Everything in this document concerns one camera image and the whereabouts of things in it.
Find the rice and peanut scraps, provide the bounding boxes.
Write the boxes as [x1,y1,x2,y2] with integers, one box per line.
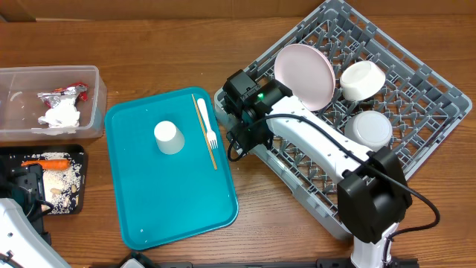
[31,152,82,214]

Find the orange carrot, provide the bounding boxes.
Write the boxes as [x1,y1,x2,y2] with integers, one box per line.
[21,159,71,170]

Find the white plastic fork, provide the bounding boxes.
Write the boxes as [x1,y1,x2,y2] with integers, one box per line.
[197,98,218,149]

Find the wooden chopstick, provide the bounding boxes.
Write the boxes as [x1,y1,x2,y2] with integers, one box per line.
[192,95,217,170]

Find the white napkin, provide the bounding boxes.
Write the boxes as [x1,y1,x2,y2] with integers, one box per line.
[38,98,80,128]

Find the translucent plastic cup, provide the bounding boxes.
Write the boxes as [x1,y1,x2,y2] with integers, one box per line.
[154,121,185,155]

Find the foil wrapper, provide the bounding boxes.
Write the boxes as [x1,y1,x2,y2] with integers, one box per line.
[36,83,89,108]

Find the red sauce packet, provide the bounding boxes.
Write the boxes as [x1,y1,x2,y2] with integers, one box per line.
[53,83,89,101]

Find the white bowl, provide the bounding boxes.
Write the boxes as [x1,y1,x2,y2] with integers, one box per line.
[340,60,386,101]

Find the grey bowl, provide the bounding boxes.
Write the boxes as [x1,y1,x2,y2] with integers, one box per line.
[344,111,393,151]

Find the grey plastic dishwasher rack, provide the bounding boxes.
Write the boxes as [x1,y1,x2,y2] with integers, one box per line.
[215,1,472,240]

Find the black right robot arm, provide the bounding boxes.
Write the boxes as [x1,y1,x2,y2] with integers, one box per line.
[222,70,418,267]

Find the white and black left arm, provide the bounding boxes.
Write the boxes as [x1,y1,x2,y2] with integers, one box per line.
[1,163,69,267]

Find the black waste tray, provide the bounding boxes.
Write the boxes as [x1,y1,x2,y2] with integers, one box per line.
[1,144,88,215]

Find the clear plastic bin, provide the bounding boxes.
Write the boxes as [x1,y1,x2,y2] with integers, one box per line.
[1,66,107,142]

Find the teal plastic tray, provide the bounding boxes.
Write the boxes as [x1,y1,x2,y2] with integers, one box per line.
[104,87,239,250]

